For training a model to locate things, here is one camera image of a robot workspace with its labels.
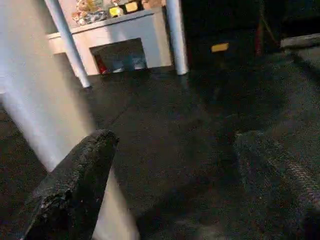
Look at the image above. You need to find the small yellow box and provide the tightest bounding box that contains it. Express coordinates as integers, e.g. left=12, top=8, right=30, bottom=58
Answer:
left=125, top=1, right=141, bottom=14
left=108, top=6, right=125, bottom=19

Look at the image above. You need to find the small tan tag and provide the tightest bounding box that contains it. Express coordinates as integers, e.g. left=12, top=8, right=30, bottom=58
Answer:
left=211, top=43, right=230, bottom=53

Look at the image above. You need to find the small red bottle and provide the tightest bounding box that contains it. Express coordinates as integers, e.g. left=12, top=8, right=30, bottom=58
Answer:
left=95, top=54, right=109, bottom=75

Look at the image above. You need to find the white glass-door cabinet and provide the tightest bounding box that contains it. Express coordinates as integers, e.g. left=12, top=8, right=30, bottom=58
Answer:
left=46, top=0, right=174, bottom=77

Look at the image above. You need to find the silver crumpled object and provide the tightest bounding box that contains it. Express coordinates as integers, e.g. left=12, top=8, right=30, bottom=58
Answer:
left=75, top=7, right=109, bottom=26

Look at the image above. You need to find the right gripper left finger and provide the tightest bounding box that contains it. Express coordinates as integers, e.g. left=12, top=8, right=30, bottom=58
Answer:
left=20, top=129, right=120, bottom=240

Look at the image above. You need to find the white plastic table leg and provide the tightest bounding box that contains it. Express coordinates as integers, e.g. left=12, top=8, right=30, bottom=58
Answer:
left=0, top=0, right=141, bottom=240
left=44, top=0, right=92, bottom=90
left=165, top=0, right=190, bottom=76

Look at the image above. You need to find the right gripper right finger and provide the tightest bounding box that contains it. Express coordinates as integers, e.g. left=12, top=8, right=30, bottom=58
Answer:
left=233, top=130, right=320, bottom=240

